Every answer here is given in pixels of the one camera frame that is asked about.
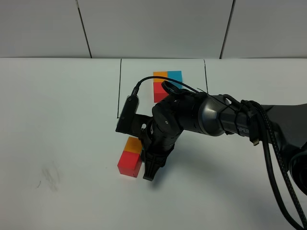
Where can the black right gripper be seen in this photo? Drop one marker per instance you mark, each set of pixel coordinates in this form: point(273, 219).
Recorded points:
point(158, 139)

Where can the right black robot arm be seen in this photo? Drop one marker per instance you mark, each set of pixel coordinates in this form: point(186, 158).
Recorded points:
point(283, 126)

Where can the template red cube block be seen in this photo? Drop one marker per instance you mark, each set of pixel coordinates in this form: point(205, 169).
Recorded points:
point(159, 92)

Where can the template orange cube block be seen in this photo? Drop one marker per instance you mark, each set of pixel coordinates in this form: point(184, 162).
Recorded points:
point(160, 74)

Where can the template blue cube block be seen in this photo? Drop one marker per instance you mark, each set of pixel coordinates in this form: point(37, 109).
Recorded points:
point(176, 75)

